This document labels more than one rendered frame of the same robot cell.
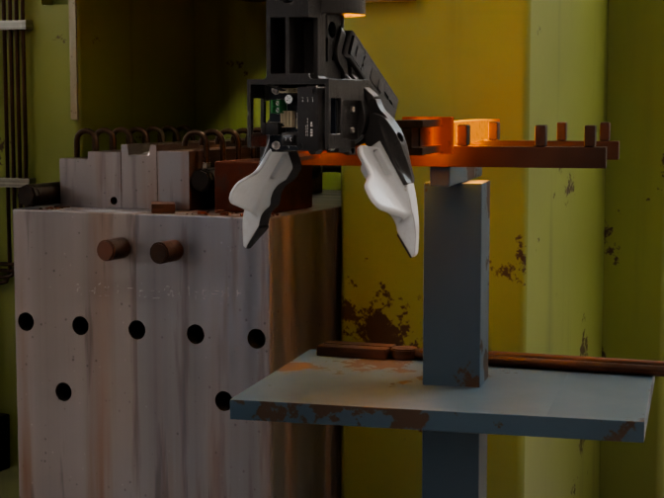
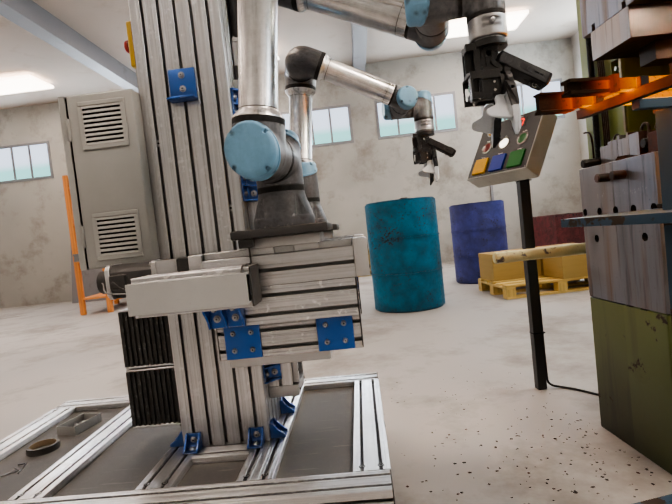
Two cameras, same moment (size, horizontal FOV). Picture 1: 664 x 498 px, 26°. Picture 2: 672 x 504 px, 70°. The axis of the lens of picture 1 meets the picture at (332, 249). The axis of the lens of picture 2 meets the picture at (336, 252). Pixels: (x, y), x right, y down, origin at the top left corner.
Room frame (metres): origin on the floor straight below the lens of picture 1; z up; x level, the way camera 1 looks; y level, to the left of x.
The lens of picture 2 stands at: (0.40, -0.72, 0.80)
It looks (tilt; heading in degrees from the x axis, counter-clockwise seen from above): 3 degrees down; 65
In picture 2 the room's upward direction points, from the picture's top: 6 degrees counter-clockwise
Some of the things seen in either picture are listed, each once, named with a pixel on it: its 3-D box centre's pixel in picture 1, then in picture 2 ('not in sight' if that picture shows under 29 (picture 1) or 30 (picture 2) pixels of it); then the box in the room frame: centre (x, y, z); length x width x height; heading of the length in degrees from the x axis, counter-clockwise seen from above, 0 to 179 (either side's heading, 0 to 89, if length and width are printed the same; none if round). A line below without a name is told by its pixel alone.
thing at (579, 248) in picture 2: not in sight; (549, 252); (1.96, 0.63, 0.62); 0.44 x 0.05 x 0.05; 156
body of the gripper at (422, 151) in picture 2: not in sight; (424, 148); (1.54, 0.80, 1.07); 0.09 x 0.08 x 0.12; 152
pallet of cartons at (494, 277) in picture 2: not in sight; (542, 268); (4.23, 2.69, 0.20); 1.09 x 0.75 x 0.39; 160
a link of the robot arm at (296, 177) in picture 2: not in sight; (276, 159); (0.79, 0.40, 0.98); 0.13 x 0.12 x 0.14; 54
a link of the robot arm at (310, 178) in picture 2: not in sight; (301, 180); (1.03, 0.85, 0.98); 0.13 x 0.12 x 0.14; 70
